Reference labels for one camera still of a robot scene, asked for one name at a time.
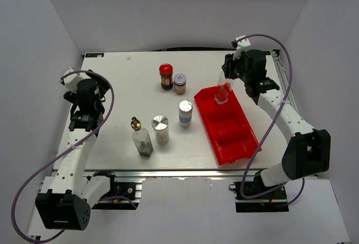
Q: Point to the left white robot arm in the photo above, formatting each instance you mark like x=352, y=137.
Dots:
x=67, y=203

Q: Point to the black logo sticker left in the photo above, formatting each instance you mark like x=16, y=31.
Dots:
x=94, y=55

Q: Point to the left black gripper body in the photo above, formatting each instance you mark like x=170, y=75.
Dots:
x=102, y=86

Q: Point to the aluminium table frame rail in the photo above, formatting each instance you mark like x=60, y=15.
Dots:
x=67, y=204

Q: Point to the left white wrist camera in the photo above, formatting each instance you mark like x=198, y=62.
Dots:
x=71, y=81

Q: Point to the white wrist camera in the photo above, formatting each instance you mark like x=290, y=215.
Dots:
x=71, y=81
x=240, y=44

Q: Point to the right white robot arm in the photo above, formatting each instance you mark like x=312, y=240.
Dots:
x=308, y=149

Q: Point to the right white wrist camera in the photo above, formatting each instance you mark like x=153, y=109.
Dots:
x=240, y=44

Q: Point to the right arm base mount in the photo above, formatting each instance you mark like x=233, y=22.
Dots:
x=274, y=202

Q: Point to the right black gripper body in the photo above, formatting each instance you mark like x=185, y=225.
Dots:
x=235, y=69

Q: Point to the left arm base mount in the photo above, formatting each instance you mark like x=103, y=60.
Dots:
x=124, y=192

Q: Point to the silver-lid white shaker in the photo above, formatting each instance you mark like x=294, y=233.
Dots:
x=160, y=125

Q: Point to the blue-label spice shaker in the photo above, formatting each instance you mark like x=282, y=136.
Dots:
x=185, y=113

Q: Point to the white-lid chili jar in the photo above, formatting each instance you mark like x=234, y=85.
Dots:
x=180, y=83

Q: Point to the red-lid sauce jar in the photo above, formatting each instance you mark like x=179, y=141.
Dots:
x=166, y=76

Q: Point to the clear glass bottle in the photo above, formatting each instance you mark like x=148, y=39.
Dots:
x=224, y=88

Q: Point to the dark-sauce glass bottle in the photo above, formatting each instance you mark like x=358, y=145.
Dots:
x=141, y=138

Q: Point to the red plastic divided tray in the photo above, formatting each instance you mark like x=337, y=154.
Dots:
x=227, y=126

